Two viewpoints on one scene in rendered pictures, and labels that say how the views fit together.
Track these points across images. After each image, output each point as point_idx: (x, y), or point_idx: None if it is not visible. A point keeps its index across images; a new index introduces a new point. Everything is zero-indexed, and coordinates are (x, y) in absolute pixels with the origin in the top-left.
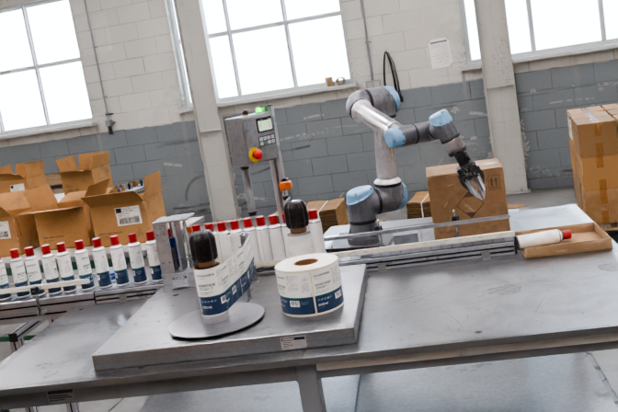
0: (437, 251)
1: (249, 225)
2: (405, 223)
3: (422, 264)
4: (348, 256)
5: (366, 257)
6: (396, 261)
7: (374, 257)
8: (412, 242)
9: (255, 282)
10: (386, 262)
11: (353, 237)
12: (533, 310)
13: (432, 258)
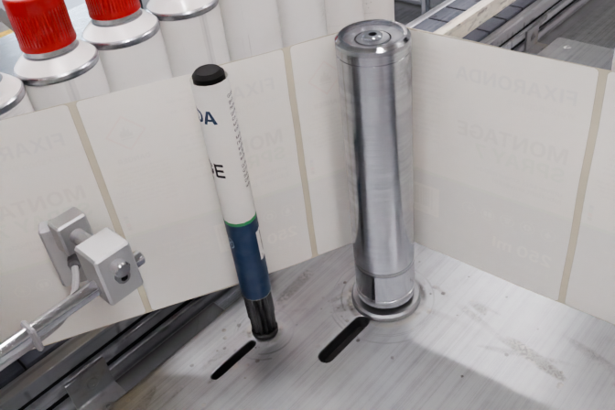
0: None
1: (136, 2)
2: None
3: (583, 1)
4: (469, 31)
5: (493, 23)
6: (554, 10)
7: (509, 13)
8: None
9: (420, 294)
10: (539, 20)
11: None
12: None
13: None
